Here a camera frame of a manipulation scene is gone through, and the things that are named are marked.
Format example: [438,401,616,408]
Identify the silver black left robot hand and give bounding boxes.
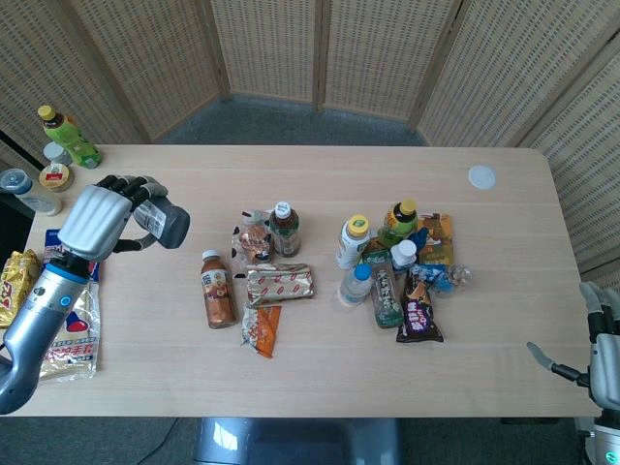
[56,174,171,262]

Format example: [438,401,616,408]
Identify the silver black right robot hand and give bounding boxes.
[526,281,620,419]

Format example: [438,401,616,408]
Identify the dark grey cylindrical can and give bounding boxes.
[132,200,192,251]

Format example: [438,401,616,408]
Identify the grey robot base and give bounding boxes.
[193,417,404,465]

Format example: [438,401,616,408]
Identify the grey cap bottle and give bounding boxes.
[0,168,64,217]

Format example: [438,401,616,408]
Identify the brown mocha coffee bottle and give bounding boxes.
[200,248,240,331]

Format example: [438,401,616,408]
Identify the crushed clear blue-label bottle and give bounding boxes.
[420,263,474,296]

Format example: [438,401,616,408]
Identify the small white-capped white bottle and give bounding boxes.
[388,238,419,270]

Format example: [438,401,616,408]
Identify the green-label tea bottle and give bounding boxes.
[361,238,406,330]

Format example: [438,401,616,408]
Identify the yellow cap white bottle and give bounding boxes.
[335,213,372,271]

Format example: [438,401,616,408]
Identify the small clear water bottle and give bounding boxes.
[339,263,374,306]

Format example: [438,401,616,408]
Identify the small grey-lidded jar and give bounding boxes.
[43,140,72,167]

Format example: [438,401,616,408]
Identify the yellow snack bag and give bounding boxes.
[0,248,43,330]

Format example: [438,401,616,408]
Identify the cow-pattern pastry packet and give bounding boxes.
[231,208,275,265]

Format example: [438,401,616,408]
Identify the dark brown ice-cream packet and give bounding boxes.
[395,265,445,345]

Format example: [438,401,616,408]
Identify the gold red-patterned snack packet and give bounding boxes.
[245,262,318,308]

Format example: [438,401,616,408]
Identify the orange white snack packet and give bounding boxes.
[240,304,283,359]

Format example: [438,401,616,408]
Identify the yellow orange snack packet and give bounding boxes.
[417,212,456,267]

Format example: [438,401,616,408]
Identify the white round lid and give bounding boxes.
[467,164,498,192]

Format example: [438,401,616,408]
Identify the woven bamboo folding screen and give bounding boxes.
[0,0,620,292]

